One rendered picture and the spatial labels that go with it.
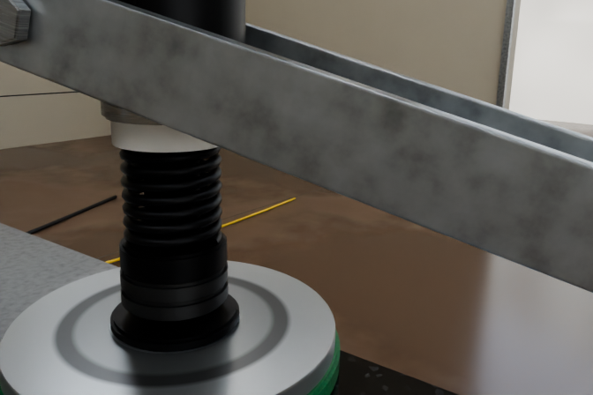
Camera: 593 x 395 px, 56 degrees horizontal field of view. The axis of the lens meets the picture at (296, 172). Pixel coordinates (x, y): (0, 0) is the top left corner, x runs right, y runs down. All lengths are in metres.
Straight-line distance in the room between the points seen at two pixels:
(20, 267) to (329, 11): 5.80
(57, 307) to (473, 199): 0.29
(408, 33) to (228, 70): 5.48
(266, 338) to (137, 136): 0.15
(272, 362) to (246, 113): 0.15
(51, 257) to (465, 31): 5.08
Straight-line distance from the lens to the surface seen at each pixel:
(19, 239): 0.66
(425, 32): 5.64
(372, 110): 0.25
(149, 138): 0.32
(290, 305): 0.41
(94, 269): 0.56
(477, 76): 5.42
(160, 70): 0.28
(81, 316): 0.41
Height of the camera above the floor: 1.06
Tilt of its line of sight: 13 degrees down
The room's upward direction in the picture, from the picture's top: 1 degrees clockwise
